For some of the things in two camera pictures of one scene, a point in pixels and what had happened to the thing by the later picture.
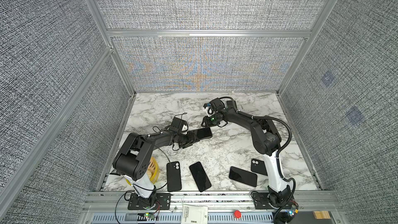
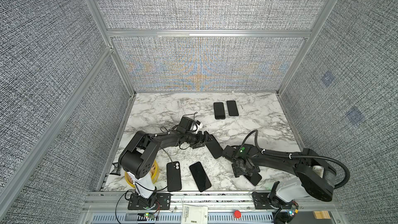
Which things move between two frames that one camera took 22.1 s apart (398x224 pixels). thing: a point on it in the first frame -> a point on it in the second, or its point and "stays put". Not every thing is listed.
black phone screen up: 229,103 stays put
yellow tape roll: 153,171 stays put
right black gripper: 207,124 -> 237,173
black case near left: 173,176 stays put
